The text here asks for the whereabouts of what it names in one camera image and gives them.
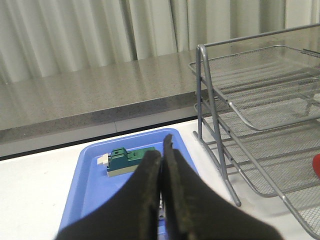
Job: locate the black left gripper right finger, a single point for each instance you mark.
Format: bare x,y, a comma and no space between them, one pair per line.
195,212

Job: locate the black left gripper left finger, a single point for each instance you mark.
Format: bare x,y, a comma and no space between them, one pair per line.
130,214

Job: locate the red emergency push button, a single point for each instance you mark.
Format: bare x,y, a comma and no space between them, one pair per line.
316,165

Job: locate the blue plastic tray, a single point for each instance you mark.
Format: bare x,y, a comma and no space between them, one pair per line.
91,186

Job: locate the green terminal block module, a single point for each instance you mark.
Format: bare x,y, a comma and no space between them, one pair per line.
121,161

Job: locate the grey stone counter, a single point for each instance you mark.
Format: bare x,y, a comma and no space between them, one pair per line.
51,112

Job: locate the white curtain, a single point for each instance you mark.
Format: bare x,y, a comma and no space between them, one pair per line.
40,38

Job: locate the silver wire rack frame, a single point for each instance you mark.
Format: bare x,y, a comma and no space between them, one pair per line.
306,38

